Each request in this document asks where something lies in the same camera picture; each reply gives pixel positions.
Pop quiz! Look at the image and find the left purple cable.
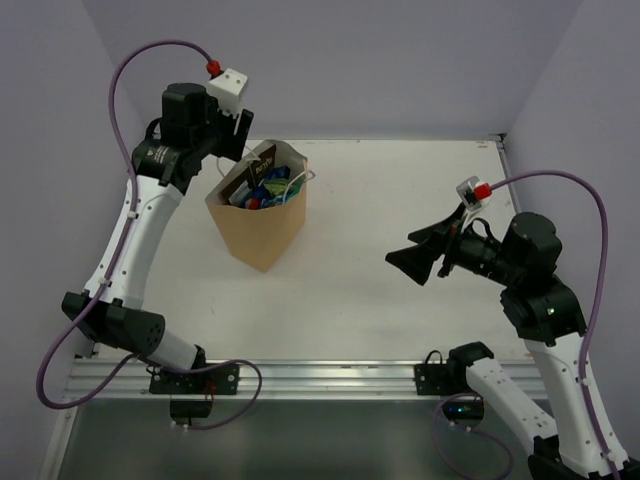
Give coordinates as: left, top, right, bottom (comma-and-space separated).
37, 42, 264, 431

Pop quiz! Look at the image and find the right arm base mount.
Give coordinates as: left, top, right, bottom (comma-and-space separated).
414, 350, 485, 429

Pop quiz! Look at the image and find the dark blue snack bag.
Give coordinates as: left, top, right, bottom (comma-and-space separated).
242, 185, 272, 210

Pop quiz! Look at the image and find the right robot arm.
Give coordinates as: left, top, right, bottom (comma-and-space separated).
385, 207, 639, 479

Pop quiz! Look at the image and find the green small snack packet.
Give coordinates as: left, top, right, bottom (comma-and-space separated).
263, 179, 303, 202

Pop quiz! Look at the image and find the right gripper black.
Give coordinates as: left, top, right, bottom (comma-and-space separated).
386, 200, 522, 287

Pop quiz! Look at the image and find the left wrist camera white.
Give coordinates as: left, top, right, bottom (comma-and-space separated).
206, 68, 249, 117

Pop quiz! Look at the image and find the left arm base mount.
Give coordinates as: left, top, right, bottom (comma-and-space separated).
146, 363, 240, 426

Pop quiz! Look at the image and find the brown Kettle chips bag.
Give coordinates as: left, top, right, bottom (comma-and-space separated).
217, 143, 276, 208

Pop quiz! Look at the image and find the aluminium mounting rail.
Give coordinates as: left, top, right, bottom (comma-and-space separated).
63, 358, 547, 402

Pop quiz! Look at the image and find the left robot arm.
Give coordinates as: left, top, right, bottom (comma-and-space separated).
62, 75, 253, 393

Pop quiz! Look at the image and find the brown paper bag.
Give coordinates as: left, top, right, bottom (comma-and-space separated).
205, 139, 315, 273

